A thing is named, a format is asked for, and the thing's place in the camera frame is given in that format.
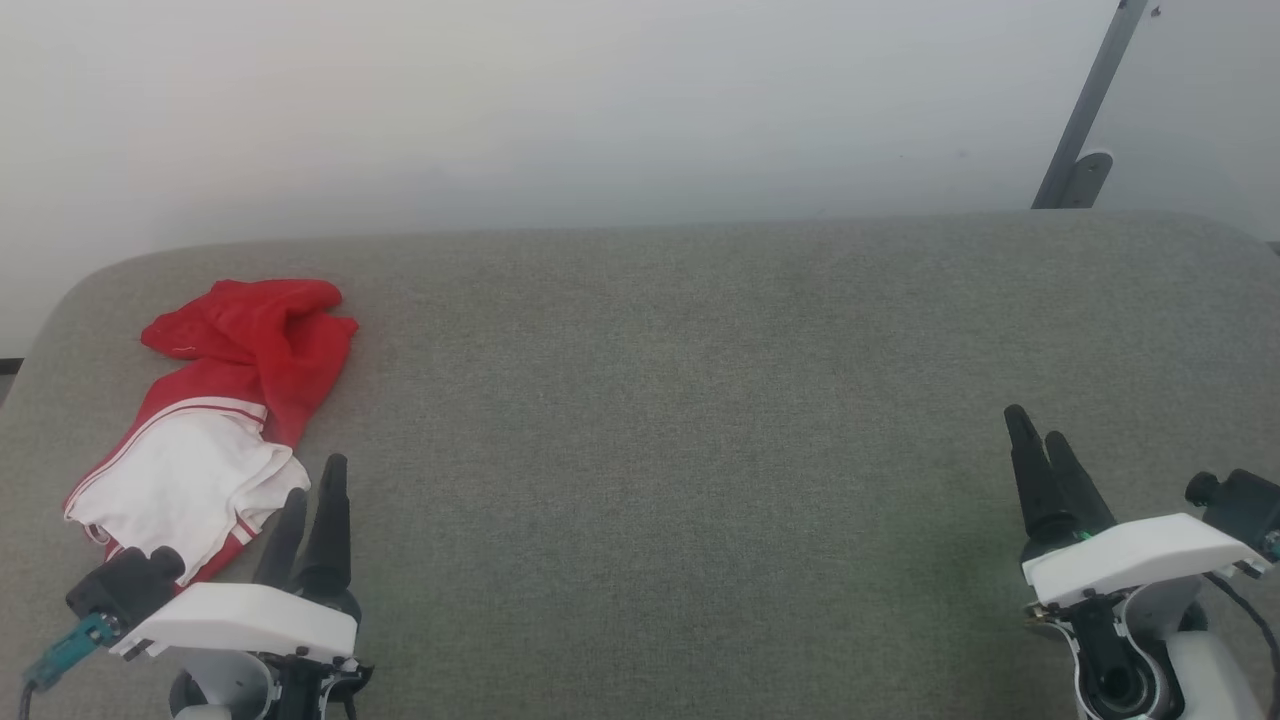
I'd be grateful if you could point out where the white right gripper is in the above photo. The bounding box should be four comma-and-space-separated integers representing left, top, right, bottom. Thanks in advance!
1003, 404, 1271, 609

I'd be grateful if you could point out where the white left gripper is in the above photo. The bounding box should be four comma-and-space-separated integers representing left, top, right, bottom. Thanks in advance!
110, 455, 361, 666

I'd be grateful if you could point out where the red white Bulls jersey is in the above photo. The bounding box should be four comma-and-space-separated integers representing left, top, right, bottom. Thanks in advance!
62, 278, 359, 585

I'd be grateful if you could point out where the grey fabric sofa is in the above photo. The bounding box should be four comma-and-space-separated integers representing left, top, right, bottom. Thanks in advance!
0, 210, 1280, 720

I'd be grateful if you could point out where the grey slanted metal bar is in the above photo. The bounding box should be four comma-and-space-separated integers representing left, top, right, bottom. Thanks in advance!
1031, 0, 1153, 210

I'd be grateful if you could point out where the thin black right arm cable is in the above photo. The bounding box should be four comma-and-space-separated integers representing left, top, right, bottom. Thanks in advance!
1200, 568, 1280, 701

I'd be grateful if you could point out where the teal left camera plug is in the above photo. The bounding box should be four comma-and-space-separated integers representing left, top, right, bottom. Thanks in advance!
20, 612, 121, 720

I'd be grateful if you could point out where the grey rounded metal bracket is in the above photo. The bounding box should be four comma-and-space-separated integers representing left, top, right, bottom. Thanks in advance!
1058, 150, 1115, 210

